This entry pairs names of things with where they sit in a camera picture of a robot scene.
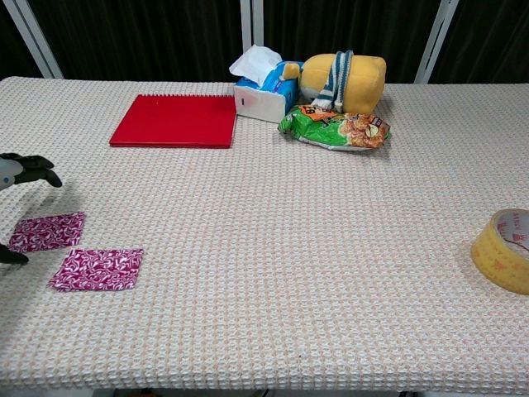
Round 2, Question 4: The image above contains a yellow packing tape roll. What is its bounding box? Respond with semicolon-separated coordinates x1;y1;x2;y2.
470;208;529;296

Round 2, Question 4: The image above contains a red spiral notebook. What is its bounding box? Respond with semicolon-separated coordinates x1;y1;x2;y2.
108;93;238;150

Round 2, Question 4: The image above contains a magenta patterned cloth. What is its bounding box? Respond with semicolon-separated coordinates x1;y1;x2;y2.
7;211;87;254
46;247;145;292

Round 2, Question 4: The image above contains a beige waffle tablecloth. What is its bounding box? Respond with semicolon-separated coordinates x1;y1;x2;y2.
0;76;529;395

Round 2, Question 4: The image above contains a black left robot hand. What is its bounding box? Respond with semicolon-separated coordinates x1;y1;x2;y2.
0;152;64;265

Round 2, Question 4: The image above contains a green snack bag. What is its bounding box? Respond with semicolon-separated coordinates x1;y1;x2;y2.
277;103;392;152

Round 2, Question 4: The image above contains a white metal frame post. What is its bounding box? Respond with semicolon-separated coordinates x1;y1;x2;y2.
414;0;460;83
0;0;64;79
240;0;265;63

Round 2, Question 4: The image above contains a white blue tissue box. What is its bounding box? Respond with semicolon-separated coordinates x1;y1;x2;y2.
229;44;304;124

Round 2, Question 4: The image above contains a yellow plush toy with scarf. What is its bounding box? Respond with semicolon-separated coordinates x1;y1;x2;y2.
282;50;388;113

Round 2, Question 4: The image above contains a dark corrugated backdrop curtain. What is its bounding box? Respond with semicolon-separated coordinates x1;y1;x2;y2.
0;0;529;84

